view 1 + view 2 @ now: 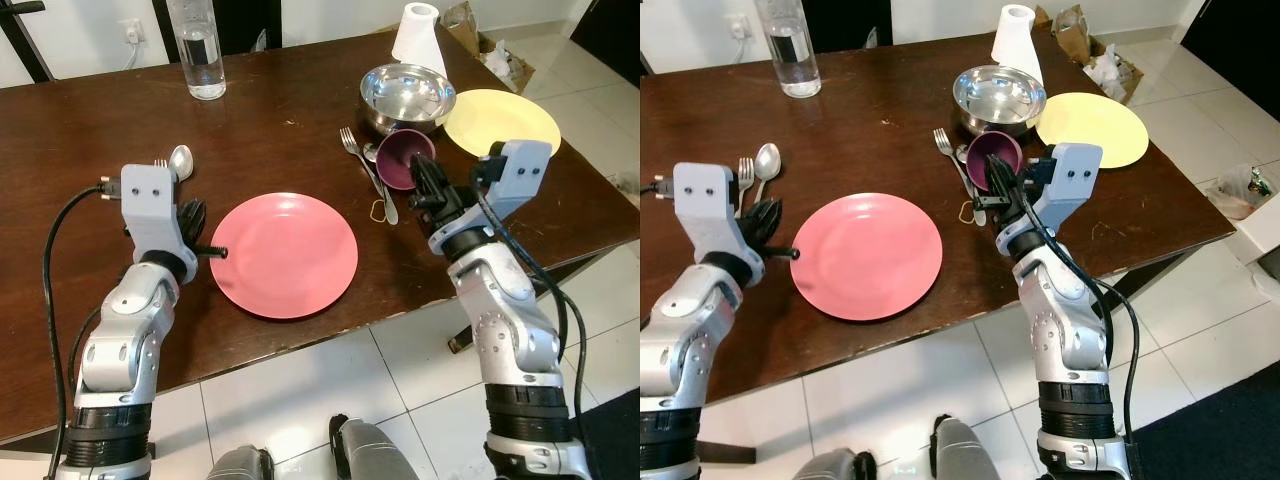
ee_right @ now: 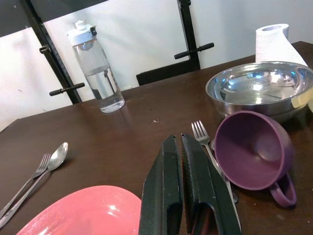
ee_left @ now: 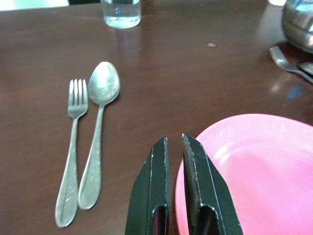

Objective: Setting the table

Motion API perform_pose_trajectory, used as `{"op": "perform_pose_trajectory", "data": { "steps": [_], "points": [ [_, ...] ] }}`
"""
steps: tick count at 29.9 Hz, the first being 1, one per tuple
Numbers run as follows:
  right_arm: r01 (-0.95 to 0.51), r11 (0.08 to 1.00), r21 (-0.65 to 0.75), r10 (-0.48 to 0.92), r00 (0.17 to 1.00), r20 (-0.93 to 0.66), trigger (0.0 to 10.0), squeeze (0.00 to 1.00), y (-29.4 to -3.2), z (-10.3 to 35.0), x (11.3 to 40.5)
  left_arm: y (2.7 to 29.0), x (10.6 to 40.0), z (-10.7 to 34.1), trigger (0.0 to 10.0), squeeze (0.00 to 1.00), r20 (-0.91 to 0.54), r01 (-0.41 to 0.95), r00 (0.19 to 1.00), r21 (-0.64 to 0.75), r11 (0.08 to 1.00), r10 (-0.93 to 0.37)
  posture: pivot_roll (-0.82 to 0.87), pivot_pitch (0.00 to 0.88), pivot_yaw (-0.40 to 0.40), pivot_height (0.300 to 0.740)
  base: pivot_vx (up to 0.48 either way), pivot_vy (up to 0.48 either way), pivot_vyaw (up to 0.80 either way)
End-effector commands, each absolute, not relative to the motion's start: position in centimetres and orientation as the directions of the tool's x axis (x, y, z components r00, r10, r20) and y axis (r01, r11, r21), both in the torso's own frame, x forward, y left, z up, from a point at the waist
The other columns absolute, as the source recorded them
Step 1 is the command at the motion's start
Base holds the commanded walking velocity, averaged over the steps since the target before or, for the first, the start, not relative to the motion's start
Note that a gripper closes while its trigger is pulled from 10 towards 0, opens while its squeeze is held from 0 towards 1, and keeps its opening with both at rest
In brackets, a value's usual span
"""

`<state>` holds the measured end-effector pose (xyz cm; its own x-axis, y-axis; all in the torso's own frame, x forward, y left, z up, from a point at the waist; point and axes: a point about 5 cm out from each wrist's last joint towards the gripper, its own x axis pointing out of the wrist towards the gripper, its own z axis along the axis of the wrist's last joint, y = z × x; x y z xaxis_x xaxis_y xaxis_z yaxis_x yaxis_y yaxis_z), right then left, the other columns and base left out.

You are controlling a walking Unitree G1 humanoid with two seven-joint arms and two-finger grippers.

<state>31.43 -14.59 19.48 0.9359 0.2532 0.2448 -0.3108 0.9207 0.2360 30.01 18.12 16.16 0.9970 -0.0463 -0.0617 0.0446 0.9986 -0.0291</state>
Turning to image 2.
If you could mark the clear water bottle white lid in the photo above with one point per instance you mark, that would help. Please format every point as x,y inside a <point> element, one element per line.
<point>97,71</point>

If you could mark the pink plastic plate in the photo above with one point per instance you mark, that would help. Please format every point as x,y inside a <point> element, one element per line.
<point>83,213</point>

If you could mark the black metal rack frame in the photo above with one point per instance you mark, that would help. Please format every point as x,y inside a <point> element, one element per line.
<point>49,49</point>
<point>185,44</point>

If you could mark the silver spoon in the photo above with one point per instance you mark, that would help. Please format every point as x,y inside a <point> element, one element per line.
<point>46,169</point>

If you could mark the silver fork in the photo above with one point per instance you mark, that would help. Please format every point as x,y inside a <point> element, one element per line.
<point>29,176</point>
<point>207,149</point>

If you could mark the stainless steel bowl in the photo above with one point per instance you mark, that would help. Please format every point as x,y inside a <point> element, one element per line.
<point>259,88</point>

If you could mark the purple plastic mug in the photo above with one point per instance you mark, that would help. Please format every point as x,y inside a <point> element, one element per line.
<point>254,156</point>

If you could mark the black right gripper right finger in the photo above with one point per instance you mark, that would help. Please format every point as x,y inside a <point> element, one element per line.
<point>200,181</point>

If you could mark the white paper towel roll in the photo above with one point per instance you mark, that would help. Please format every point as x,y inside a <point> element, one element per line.
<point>274,46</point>

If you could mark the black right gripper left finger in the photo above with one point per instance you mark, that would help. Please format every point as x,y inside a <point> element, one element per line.
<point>162,186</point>

